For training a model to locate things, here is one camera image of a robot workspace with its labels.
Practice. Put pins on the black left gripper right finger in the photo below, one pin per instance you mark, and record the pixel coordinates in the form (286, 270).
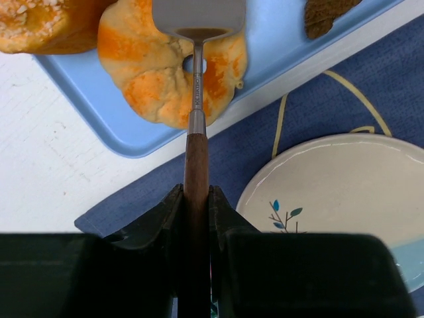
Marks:
(256, 274)

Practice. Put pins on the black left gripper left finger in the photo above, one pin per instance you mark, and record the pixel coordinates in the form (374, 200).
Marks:
(124, 274)

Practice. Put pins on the spatula with wooden handle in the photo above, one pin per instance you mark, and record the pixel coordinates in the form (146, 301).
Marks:
(197, 22)

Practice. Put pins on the tall orange round bread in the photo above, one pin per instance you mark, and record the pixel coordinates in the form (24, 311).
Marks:
(50, 27)

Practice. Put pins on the white and blue plate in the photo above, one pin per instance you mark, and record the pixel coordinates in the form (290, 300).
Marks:
(347, 183)

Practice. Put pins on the blue fabric placemat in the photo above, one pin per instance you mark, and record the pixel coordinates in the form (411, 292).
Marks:
(377, 91)

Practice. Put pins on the chocolate croissant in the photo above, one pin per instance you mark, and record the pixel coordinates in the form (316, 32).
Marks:
(319, 15)

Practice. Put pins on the orange ring bun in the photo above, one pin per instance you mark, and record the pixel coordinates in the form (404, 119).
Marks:
(147, 66)

